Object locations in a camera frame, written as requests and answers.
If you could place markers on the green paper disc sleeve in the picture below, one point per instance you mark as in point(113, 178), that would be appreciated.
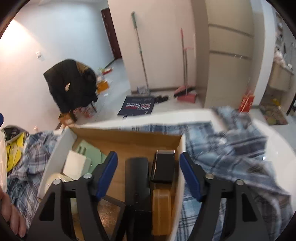
point(91, 152)

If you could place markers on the small black rectangular box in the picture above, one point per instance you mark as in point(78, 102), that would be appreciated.
point(163, 167)

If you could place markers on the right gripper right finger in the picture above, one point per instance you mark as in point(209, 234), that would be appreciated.
point(242, 221)

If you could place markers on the white cardboard tray box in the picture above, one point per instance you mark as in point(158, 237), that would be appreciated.
point(129, 144)

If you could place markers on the orange box on floor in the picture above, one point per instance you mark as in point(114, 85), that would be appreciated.
point(102, 86)

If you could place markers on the left hand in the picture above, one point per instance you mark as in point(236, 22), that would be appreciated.
point(12, 216)

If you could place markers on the white wall switch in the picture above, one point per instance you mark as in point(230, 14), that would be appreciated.
point(38, 54)

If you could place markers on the black remote control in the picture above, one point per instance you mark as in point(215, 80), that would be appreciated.
point(138, 199)

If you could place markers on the yellow cardboard box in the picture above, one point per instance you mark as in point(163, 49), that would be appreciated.
point(14, 150)

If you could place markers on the white plastic bag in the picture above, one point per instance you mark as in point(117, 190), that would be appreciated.
point(6, 134)

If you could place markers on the beige bathroom sink cabinet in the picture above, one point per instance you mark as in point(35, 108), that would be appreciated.
point(280, 77)

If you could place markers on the dark brown entrance door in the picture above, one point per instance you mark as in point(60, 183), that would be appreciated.
point(109, 26)

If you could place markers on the patterned floor mat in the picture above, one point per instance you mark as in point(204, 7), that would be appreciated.
point(273, 115)

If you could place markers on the round bunny lid jar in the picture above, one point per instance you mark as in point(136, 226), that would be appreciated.
point(55, 177)

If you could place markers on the beige three-door refrigerator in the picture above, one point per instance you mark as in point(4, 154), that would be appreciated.
point(224, 37)

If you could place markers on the black jacket on chair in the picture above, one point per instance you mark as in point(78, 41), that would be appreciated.
point(72, 85)

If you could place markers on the red gift bag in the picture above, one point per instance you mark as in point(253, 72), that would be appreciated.
point(246, 102)

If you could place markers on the pink broom with dustpan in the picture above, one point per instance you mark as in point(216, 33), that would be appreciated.
point(185, 92)

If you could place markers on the grey green mop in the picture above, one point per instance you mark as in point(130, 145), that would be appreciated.
point(145, 89)

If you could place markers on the white grey box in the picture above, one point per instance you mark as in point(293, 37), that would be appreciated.
point(76, 165)

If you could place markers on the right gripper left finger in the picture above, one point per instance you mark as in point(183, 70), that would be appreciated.
point(53, 219)

